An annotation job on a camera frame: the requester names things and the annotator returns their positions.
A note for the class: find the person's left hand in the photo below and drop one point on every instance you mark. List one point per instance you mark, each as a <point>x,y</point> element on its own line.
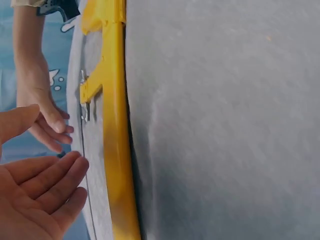
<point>22,200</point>

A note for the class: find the person's right hand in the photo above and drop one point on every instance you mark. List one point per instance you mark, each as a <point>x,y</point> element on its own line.
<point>32,87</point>

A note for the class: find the person's right forearm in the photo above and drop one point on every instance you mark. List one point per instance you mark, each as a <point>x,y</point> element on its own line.
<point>28,35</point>

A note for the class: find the person's left thumb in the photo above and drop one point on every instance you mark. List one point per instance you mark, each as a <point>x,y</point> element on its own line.
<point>20,121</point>

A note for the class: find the person's right thumb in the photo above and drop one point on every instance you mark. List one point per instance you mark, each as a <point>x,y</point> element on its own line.
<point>53,116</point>

